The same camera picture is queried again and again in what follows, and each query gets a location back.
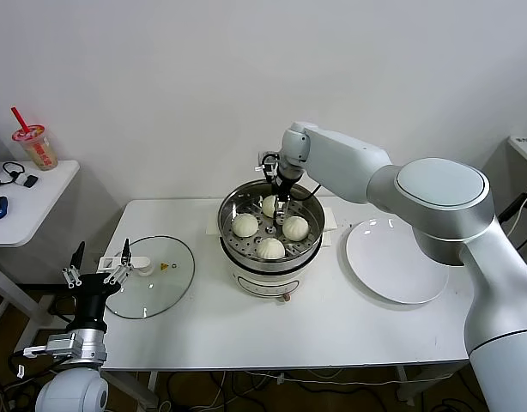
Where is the plastic bubble tea cup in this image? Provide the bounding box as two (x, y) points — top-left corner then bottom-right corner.
(12, 124), (59, 173)

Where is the stainless steel steamer basket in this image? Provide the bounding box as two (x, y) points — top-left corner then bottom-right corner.
(216, 178), (325, 273)

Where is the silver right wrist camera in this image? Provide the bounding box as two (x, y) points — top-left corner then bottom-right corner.
(253, 150), (281, 178)

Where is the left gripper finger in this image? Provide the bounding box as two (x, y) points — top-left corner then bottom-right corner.
(60, 241), (87, 288)
(102, 238), (135, 285)

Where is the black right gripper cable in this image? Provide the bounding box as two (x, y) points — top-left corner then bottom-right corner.
(288, 183), (324, 202)

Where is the black cable with adapter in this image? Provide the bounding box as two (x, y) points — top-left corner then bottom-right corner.
(499, 191), (527, 254)

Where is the white side table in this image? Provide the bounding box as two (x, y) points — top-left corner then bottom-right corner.
(0, 161), (82, 357)

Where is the white round plate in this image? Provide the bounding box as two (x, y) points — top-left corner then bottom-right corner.
(345, 217), (450, 306)

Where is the glass lid with white handle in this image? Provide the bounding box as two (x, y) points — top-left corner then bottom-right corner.
(98, 234), (196, 319)

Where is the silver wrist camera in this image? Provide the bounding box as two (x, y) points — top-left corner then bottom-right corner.
(21, 333), (83, 361)
(253, 150), (281, 178)

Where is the red drinking straw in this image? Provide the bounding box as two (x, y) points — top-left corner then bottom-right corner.
(10, 107), (33, 135)

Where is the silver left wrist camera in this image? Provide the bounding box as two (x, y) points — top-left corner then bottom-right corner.
(21, 333), (83, 361)

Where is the white electric steamer pot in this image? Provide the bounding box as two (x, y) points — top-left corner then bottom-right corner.
(205, 207), (336, 306)

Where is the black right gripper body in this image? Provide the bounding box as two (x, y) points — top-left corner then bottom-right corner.
(271, 168), (305, 206)

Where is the black cable with white plug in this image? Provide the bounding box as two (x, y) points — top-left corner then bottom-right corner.
(0, 161), (29, 190)

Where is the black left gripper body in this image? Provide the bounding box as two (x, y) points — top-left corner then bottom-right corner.
(71, 273), (122, 333)

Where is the white floor cable with connector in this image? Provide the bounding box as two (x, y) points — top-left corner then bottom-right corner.
(220, 371), (440, 387)

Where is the white desk with label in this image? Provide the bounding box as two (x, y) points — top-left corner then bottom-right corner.
(506, 135), (527, 173)

